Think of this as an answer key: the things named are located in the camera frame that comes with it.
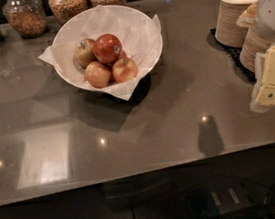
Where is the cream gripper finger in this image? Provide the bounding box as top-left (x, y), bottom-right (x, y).
top-left (250, 43), bottom-right (275, 113)
top-left (236, 2), bottom-right (258, 28)

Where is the red top apple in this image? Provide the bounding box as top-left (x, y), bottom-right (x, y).
top-left (92, 33), bottom-right (122, 64)

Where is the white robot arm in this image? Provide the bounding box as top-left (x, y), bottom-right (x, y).
top-left (236, 0), bottom-right (275, 113)

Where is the front paper bowl stack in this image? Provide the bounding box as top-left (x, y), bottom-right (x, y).
top-left (239, 26), bottom-right (271, 72)

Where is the paper bowl stack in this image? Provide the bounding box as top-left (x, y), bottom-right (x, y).
top-left (239, 26), bottom-right (271, 72)
top-left (214, 0), bottom-right (257, 48)

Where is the rear paper bowl stack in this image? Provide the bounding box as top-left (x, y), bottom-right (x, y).
top-left (214, 0), bottom-right (257, 48)

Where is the white bowl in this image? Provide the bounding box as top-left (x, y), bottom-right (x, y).
top-left (45, 0), bottom-right (169, 99)

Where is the front right apple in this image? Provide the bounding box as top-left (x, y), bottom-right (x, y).
top-left (112, 57), bottom-right (139, 84)

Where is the front left apple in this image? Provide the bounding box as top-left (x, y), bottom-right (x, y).
top-left (84, 61), bottom-right (112, 88)

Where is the yellow-green left apple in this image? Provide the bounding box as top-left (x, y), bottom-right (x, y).
top-left (74, 38), bottom-right (97, 67)

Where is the black rubber mat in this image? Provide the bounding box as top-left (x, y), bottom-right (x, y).
top-left (215, 39), bottom-right (257, 84)

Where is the white paper liner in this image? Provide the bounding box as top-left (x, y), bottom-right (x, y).
top-left (32, 0), bottom-right (171, 112)

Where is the black power box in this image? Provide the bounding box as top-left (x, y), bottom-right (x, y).
top-left (185, 183), bottom-right (252, 219)

